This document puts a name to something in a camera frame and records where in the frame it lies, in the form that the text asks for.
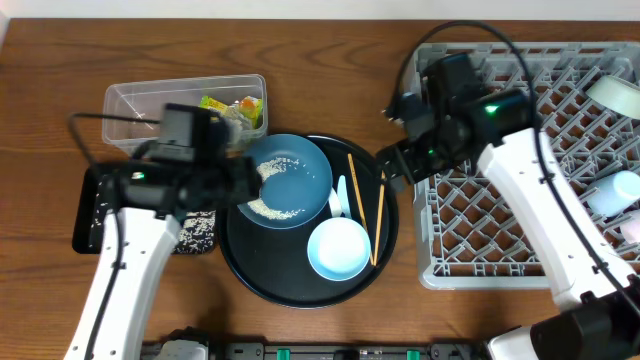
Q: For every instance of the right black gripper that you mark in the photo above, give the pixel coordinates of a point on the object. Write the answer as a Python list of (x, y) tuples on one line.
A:
[(402, 151)]

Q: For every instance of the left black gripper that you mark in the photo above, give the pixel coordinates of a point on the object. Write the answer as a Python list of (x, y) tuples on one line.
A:
[(248, 180)]

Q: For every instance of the wooden chopstick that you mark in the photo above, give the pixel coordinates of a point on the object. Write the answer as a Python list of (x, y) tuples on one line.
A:
[(357, 191), (379, 219)]

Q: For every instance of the yellow green snack wrapper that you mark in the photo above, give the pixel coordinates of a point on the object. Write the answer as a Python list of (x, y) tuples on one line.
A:
[(244, 114)]

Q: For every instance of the dark blue plate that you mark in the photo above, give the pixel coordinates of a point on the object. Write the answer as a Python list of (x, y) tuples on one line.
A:
[(307, 187)]

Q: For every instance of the light blue rice bowl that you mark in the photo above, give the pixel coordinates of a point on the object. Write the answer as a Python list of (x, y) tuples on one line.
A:
[(338, 249)]

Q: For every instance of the small light blue cup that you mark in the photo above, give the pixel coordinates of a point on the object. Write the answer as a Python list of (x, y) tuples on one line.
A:
[(614, 193)]

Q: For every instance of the white plastic spoon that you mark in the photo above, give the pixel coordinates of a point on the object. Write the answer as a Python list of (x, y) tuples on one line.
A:
[(334, 204)]

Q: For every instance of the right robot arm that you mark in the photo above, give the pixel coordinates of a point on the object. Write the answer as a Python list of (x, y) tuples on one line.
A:
[(595, 290)]

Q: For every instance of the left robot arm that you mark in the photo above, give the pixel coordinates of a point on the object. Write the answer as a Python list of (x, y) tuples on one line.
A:
[(141, 230)]

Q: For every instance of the clear plastic waste bin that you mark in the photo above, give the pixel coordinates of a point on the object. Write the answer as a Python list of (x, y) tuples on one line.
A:
[(146, 100)]

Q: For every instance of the grey dishwasher rack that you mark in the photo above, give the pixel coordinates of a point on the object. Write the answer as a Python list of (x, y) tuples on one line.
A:
[(466, 236)]

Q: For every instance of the black rectangular tray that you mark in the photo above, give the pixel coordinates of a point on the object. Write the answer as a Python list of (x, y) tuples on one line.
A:
[(196, 237)]

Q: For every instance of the spilled rice grains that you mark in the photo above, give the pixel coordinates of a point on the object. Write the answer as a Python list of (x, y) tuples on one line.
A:
[(266, 170)]

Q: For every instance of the round black serving tray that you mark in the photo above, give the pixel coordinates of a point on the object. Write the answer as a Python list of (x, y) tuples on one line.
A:
[(274, 263)]

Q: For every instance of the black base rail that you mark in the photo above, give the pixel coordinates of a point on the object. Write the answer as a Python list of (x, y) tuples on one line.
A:
[(260, 351)]

